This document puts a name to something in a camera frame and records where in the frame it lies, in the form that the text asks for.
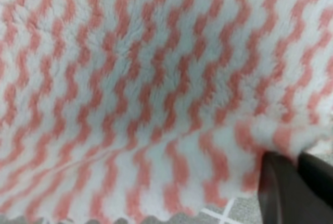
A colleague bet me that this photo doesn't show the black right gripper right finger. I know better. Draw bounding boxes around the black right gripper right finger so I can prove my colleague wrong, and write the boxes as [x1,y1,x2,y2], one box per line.
[298,153,332,206]

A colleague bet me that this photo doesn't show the pink white wavy towel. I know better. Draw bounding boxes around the pink white wavy towel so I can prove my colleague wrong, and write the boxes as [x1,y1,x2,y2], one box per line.
[1,0,332,223]

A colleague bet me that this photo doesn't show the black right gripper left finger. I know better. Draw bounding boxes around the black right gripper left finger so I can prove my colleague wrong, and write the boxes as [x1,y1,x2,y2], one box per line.
[258,152,332,224]

